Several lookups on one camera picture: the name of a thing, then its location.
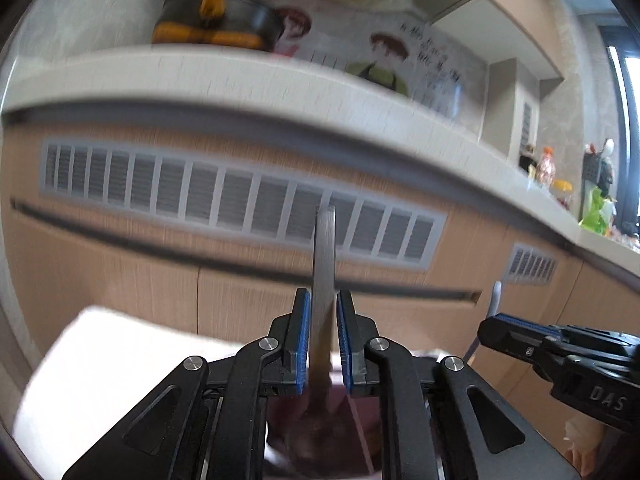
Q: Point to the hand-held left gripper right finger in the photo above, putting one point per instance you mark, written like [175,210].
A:
[345,340]

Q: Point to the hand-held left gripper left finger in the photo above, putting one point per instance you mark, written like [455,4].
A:
[301,340]

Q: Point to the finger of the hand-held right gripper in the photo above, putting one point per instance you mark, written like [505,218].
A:
[525,319]
[505,337]

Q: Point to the blue-grey plastic spoon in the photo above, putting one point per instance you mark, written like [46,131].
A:
[495,297]

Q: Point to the maroon plastic utensil holder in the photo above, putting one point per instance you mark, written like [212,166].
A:
[325,455]

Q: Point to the person's right hand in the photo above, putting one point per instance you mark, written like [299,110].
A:
[582,442]

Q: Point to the short grey vent grille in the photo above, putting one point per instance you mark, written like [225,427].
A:
[532,264]

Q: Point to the green plastic bag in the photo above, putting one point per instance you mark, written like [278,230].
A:
[595,212]

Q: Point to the jar with yellow lid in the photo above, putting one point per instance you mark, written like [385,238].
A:
[564,187]

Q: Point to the clear bottle orange cap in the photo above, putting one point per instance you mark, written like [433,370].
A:
[546,167]

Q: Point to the long grey vent grille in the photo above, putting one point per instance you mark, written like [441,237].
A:
[200,200]

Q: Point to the wooden cabinet front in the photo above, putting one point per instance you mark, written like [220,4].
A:
[125,285]

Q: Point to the white ladle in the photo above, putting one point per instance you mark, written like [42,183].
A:
[607,147]

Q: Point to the white textured tablecloth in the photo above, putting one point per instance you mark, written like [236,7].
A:
[100,385]

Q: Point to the beige stone countertop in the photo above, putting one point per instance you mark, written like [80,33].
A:
[150,80]

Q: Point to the black wall rack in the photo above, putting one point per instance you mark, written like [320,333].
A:
[592,170]

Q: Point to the cartoon wall poster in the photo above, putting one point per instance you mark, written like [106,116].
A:
[430,60]

